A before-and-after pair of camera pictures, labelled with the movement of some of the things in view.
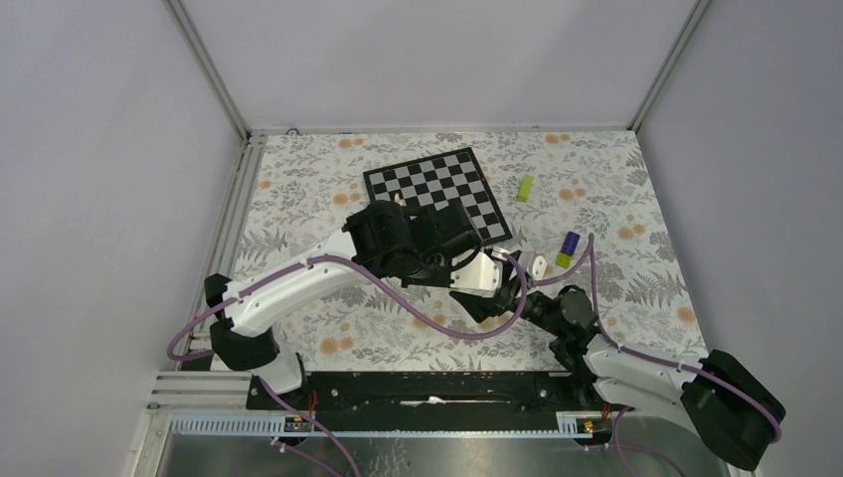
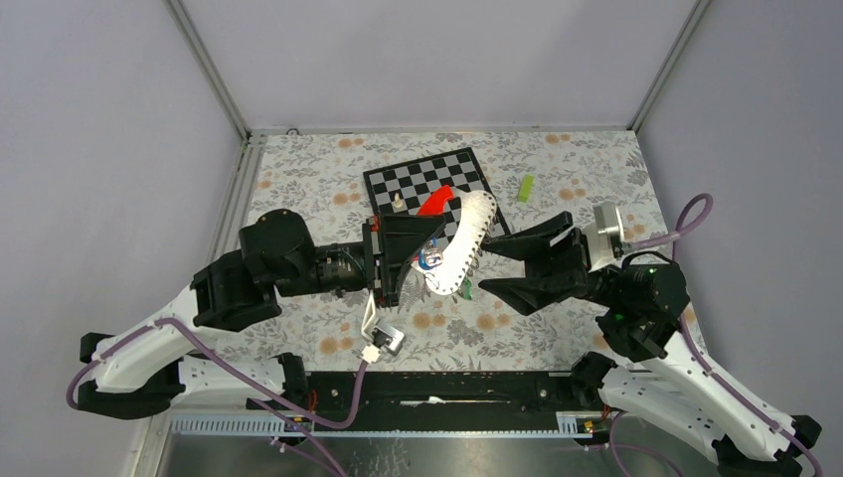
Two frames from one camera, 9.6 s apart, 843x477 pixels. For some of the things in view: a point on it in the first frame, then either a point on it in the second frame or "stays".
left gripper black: (445, 280) → (396, 243)
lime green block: (525, 188) stays
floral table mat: (581, 203) stays
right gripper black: (481, 307) → (552, 272)
